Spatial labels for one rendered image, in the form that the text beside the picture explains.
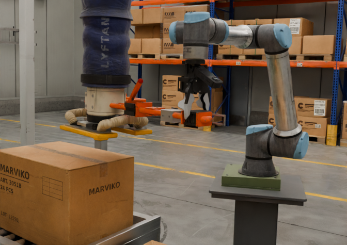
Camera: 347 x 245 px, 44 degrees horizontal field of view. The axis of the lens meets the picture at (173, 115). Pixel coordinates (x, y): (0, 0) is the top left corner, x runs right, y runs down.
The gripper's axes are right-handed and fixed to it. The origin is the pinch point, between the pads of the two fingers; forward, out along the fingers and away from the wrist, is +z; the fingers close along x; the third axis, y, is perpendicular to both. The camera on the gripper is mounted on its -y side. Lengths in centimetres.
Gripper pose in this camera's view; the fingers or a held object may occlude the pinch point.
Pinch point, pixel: (197, 116)
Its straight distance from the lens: 152.9
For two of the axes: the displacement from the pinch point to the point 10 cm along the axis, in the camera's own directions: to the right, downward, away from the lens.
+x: -7.6, 0.5, -6.5
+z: -0.3, 9.9, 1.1
